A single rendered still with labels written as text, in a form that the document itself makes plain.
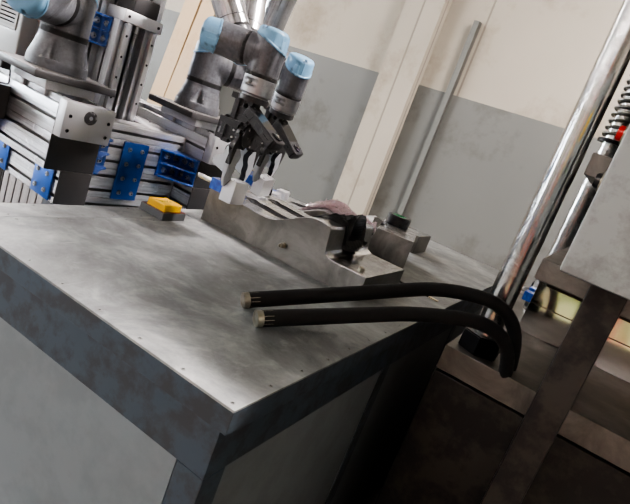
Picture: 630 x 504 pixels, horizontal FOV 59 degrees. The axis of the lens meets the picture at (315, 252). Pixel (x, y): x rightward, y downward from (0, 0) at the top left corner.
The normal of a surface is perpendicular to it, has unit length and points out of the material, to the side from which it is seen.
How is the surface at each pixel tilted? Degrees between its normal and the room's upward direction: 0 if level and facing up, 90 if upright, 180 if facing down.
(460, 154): 90
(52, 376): 90
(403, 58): 90
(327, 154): 90
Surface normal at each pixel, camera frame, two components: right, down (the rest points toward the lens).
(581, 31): -0.56, 0.00
